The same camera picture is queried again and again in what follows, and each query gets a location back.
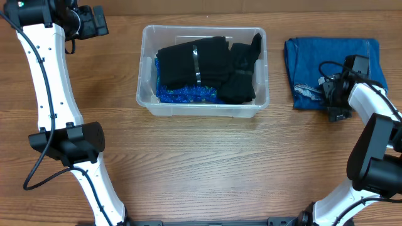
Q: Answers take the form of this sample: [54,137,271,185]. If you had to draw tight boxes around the blue green sequin cloth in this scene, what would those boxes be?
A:
[154,58,224,104]

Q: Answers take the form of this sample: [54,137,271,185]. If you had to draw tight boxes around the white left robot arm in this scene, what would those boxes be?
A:
[1,0,131,225]

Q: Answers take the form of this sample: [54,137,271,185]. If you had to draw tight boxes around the blue denim jeans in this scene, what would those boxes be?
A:
[284,37,388,110]

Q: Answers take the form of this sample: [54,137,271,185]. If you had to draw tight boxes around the black sock with band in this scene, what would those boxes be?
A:
[230,33,262,99]

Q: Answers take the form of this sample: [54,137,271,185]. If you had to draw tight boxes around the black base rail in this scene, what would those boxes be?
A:
[127,217,297,226]

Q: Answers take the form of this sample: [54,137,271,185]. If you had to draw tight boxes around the black cloth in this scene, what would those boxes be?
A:
[156,36,233,90]

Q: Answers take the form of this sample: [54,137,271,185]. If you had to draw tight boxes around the clear plastic storage bin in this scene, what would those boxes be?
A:
[136,25,269,118]

